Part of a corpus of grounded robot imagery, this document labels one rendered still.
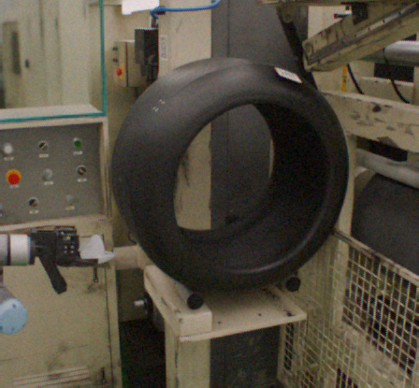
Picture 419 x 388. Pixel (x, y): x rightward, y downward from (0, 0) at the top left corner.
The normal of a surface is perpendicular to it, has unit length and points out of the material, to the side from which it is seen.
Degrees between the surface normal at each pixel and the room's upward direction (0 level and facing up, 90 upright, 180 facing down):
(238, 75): 43
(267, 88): 80
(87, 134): 90
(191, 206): 90
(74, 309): 90
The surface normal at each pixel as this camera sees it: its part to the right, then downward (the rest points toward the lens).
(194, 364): 0.35, 0.25
